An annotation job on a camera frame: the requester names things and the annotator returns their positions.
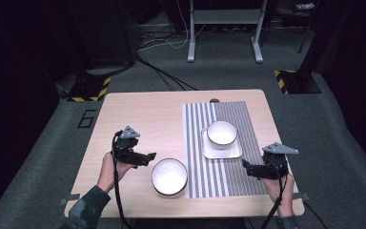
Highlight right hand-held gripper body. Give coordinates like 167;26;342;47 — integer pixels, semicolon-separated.
262;142;299;179

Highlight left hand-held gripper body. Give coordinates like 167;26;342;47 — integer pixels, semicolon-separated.
112;125;140;163

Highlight white bowl with dark rim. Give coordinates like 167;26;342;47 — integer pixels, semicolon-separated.
151;157;189;198
206;120;238;151

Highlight square white plate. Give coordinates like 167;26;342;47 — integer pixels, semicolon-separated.
201;127;244;160

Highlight person's left hand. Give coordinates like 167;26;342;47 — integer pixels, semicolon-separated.
96;152;134;194

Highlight person's right hand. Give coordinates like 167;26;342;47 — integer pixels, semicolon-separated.
260;174;295;218

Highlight grey striped placemat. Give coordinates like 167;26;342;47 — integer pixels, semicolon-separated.
182;100;270;199

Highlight black base with hazard tape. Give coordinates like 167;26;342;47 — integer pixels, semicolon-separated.
67;75;112;103
274;70;322;95

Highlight right hand-held gripper black cable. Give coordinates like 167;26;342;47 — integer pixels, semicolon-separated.
260;171;290;229

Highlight hand-held gripper black cable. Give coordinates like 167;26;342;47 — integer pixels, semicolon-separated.
111;130;128;229
260;171;290;229

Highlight left hand-held gripper black cable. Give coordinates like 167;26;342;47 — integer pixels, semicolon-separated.
111;130;128;229

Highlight black floor cable bundle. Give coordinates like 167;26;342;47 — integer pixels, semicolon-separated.
135;55;198;92

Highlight white floor cables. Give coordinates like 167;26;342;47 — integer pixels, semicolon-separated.
137;0;206;52

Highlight black stand post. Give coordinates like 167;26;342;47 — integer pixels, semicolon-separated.
297;0;335;77

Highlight white metal desk frame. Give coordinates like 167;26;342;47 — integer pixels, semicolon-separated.
187;0;265;64

